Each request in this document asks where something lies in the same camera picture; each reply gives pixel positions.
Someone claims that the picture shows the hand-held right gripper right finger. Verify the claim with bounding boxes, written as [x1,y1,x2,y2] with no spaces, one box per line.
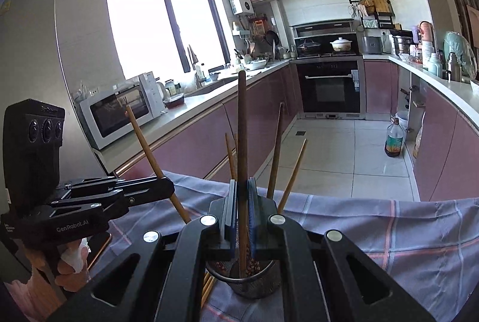
[247,178,436,322]

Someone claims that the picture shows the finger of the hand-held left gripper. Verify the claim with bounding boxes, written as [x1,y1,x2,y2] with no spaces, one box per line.
[48,190,172,221]
[60,176,176,196]

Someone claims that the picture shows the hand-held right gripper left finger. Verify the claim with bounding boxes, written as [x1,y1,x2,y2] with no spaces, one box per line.
[47,180,239,322]

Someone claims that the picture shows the light brown chopstick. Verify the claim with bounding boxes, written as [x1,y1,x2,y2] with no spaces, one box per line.
[126,105,192,225]

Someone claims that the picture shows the bundle of golden chopsticks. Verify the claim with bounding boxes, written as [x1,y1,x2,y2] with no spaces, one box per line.
[201,103,307,309]

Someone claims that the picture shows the black mesh holder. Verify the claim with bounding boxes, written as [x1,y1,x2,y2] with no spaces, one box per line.
[206,258,282,300]

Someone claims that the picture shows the dark brown chopstick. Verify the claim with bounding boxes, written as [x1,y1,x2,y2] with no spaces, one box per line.
[237,70,249,276]

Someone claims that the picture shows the person's left hand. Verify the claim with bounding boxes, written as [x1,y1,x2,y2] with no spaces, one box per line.
[30,250,90,291]

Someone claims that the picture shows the dark flat phone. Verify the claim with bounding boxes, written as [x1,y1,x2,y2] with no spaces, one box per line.
[87,232,113,269]

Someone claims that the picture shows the white tissue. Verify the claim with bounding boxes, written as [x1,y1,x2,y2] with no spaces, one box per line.
[62,238,91,274]

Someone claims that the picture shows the pink base cabinets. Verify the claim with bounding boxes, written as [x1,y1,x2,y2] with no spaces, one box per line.
[365,58,479,203]
[112,62,300,182]

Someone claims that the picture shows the white microwave oven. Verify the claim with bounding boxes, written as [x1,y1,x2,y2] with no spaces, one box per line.
[79,72,165,150]

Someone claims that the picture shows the red food container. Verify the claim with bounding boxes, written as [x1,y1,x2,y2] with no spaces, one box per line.
[163,93,186,109]

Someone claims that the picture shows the grey checked tablecloth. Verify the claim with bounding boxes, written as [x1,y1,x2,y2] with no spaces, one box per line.
[88,170,479,322]

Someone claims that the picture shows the sink faucet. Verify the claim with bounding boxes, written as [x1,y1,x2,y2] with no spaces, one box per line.
[187,45,205,89]

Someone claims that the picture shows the black built-in oven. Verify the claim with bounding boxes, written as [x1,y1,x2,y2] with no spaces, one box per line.
[291,58,365,119]

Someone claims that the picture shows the cooking oil bottle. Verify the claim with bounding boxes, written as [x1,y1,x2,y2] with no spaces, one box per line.
[385,118,405,158]

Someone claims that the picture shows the kitchen window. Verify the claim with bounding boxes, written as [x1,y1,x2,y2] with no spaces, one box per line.
[104,0,231,83]

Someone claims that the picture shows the black pot with glass lid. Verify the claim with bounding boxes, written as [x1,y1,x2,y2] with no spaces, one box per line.
[295,38,322,56]

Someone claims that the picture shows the white casserole pot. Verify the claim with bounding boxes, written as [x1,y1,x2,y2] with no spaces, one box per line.
[330,37,354,53]

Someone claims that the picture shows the black range hood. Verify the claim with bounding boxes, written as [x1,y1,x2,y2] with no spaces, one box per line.
[290,19,358,38]

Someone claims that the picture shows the steel cooking pot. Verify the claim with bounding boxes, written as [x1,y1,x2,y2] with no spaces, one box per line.
[392,35,414,55]

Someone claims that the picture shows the white plastic bottle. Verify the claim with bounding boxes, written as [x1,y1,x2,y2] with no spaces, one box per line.
[428,52,444,77]

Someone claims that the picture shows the steel thermos bottle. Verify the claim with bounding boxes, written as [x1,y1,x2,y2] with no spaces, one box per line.
[447,52,463,81]

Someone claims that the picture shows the pink electric kettle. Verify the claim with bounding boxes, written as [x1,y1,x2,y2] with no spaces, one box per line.
[418,21,435,44]

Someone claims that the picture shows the green plastic covered appliance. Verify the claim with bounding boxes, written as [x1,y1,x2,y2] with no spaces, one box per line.
[444,31,478,78]

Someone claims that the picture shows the black wall rack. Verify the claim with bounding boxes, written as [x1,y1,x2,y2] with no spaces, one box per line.
[350,0,396,30]

